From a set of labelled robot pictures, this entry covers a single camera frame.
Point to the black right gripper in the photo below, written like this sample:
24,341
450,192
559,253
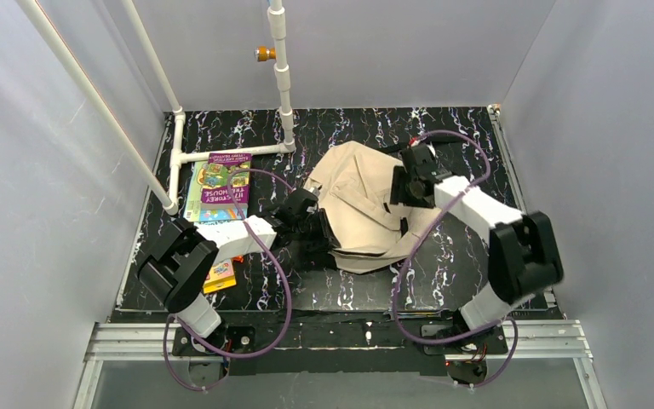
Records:
398,188

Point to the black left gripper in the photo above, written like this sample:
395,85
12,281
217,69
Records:
323,230

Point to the beige student backpack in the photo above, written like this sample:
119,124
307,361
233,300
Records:
354,183

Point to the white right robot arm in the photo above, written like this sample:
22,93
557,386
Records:
523,256

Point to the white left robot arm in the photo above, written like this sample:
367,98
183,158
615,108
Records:
175,267

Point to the yellow crayon box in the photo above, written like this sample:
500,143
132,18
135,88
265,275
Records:
220,277

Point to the steel wrench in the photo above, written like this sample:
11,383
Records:
417,315

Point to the light blue picture book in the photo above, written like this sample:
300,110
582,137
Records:
193,211

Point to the orange knob on pipe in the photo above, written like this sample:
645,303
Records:
263,54

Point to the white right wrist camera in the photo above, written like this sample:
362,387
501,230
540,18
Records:
422,150

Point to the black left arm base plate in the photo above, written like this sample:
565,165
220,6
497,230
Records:
233,339

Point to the aluminium rail frame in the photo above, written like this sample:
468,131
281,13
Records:
351,363

